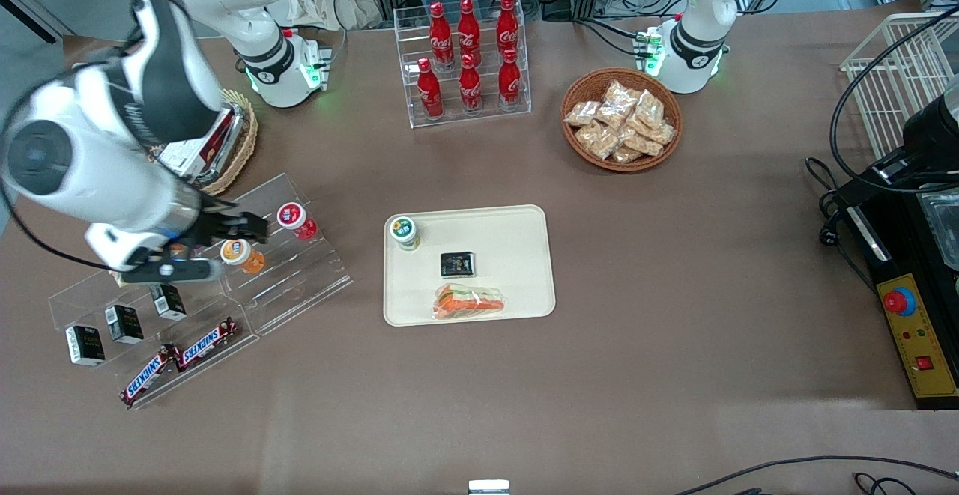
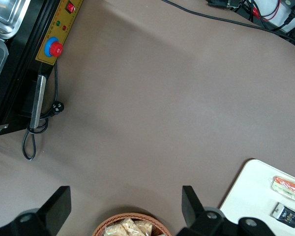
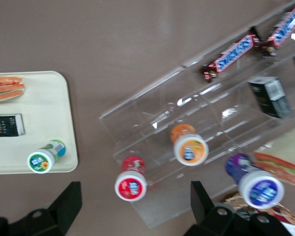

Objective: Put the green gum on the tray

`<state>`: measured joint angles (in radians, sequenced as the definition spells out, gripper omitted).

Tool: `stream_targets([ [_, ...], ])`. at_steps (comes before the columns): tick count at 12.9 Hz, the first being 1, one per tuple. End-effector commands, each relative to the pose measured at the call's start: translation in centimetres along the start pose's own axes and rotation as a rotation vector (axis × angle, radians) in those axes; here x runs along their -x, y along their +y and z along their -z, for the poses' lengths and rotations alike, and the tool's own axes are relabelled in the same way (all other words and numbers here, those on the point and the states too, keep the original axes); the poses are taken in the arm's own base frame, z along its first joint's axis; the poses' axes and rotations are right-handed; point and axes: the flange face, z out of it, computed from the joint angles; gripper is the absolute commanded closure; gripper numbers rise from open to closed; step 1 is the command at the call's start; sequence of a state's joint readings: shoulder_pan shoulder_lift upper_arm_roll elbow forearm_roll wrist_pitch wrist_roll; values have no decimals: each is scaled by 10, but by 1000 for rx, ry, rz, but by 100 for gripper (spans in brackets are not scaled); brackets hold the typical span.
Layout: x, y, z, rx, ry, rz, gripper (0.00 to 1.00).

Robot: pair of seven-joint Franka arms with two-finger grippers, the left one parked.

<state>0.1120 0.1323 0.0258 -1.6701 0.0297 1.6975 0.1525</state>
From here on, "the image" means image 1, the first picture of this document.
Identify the round brown wicker basket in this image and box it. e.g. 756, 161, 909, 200
560, 67, 683, 174

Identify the white wire basket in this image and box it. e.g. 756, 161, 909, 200
839, 12, 959, 160

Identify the black looping arm cable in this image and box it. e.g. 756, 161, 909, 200
829, 4, 959, 195

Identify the clear plastic food container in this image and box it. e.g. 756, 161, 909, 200
214, 97, 249, 180

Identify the orange gum bottle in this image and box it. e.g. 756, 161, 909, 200
220, 238, 267, 276

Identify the clear acrylic stepped stand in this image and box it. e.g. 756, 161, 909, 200
47, 173, 354, 411

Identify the small black gum box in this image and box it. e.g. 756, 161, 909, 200
104, 304, 145, 345
149, 282, 188, 322
440, 252, 477, 279
66, 324, 106, 367

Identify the green cap gum bottle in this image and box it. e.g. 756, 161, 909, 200
387, 215, 421, 252

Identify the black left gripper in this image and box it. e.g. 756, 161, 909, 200
902, 91, 959, 175

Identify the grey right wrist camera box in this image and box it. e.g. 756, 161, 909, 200
122, 261, 224, 285

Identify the red Coca-Cola bottle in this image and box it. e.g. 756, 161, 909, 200
417, 58, 444, 120
497, 49, 522, 108
457, 0, 482, 67
429, 1, 455, 70
458, 53, 483, 115
496, 0, 520, 61

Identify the oval light wicker basket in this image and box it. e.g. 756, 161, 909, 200
148, 89, 260, 198

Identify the black power cable with plug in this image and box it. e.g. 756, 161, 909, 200
805, 156, 889, 295

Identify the wrapped orange green sandwich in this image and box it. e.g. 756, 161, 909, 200
432, 283, 507, 322

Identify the Snickers chocolate bar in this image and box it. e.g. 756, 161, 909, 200
174, 318, 239, 373
120, 344, 181, 408

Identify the clear acrylic bottle rack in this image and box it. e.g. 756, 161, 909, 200
393, 0, 533, 130

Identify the long black floor cable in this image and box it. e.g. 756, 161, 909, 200
673, 455, 959, 495

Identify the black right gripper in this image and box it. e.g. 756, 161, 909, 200
160, 210, 270, 258

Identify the red and white cardboard box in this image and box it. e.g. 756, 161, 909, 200
156, 109, 234, 186

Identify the black left arm base cable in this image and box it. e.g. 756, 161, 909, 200
572, 17, 647, 58

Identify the red gum bottle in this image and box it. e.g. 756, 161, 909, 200
276, 202, 319, 242

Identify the cream plastic tray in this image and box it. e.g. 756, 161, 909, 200
383, 204, 557, 328

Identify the black machine with yellow panel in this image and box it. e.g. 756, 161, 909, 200
834, 184, 959, 412

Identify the curled black cable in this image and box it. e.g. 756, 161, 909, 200
853, 472, 921, 495

